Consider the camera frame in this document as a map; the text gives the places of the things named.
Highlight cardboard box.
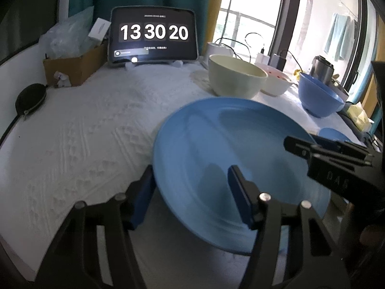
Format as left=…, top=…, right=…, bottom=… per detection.
left=43, top=44, right=108, bottom=87

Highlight blue bowl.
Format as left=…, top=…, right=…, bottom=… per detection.
left=298, top=72, right=346, bottom=118

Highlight yellow tissue pack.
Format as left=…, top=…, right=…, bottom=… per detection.
left=346, top=102, right=376, bottom=131

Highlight white textured tablecloth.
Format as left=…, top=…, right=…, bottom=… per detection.
left=0, top=57, right=370, bottom=280

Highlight steel tumbler with black lid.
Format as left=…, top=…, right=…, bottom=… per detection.
left=310, top=55, right=334, bottom=80

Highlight white tablet stand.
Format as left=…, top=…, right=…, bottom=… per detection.
left=125, top=59, right=184, bottom=70

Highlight large blue plate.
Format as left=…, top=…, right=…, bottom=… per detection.
left=153, top=97, right=331, bottom=255

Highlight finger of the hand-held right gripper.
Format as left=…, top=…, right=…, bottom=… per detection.
left=311, top=134, right=375, bottom=157
left=284, top=135, right=371, bottom=165

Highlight yellow curtain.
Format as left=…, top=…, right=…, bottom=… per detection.
left=209, top=0, right=227, bottom=44

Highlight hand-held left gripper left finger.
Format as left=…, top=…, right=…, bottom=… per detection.
left=39, top=165, right=157, bottom=289

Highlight black charger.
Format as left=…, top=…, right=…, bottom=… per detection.
left=269, top=53, right=286, bottom=71

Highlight small white object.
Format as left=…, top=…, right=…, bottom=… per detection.
left=53, top=71, right=72, bottom=88

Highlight small blue plate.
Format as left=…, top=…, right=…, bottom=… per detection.
left=318, top=128, right=353, bottom=145

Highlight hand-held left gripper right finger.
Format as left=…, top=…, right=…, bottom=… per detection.
left=228, top=165, right=353, bottom=289

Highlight black tablet showing clock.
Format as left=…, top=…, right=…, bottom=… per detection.
left=108, top=6, right=199, bottom=67

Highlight cream bowl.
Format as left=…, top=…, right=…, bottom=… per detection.
left=208, top=54, right=268, bottom=99

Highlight white desk lamp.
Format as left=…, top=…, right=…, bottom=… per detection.
left=207, top=0, right=262, bottom=64

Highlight white bowl with pink inside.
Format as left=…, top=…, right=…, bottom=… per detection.
left=260, top=65, right=295, bottom=97

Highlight small white carton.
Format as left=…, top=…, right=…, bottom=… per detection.
left=88, top=18, right=111, bottom=40

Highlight light blue hanging towel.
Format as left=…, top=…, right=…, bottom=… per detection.
left=324, top=13, right=355, bottom=61

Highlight black round pouch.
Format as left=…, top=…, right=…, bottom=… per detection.
left=15, top=83, right=47, bottom=116

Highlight pink steel bowl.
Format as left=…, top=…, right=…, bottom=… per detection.
left=330, top=78, right=350, bottom=98

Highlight black charger cable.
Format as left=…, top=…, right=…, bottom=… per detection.
left=214, top=37, right=251, bottom=58
left=284, top=50, right=305, bottom=70
left=244, top=32, right=266, bottom=54

